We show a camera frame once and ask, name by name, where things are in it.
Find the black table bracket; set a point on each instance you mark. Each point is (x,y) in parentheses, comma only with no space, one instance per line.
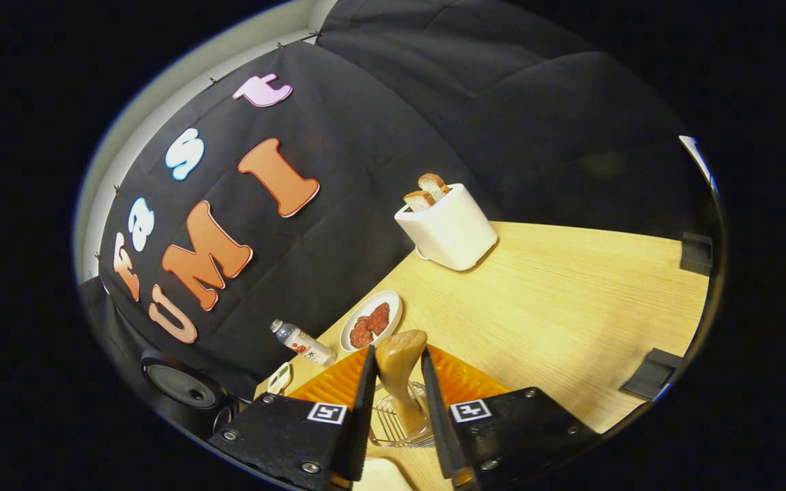
(652,374)
(696,254)

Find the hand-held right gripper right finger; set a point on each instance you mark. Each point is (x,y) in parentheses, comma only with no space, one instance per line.
(439,429)

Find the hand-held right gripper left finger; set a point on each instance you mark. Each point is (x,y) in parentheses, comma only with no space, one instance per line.
(360,429)

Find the white toaster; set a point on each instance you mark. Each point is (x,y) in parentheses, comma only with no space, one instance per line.
(451,232)

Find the dark grey rice cooker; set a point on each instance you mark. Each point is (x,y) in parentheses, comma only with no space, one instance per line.
(185,385)

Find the small white dish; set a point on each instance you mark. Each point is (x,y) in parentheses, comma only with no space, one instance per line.
(280,378)

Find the red meat piece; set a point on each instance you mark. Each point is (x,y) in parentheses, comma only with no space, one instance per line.
(379,318)
(361,334)

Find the clear drink bottle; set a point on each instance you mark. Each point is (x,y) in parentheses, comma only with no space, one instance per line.
(308,344)

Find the white oval plate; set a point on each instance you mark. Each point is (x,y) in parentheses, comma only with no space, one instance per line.
(393,303)

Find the wooden spoon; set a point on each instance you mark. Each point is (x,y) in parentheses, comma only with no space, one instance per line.
(400,361)

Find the metal chopstick holder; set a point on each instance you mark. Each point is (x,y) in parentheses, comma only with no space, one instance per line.
(389,423)

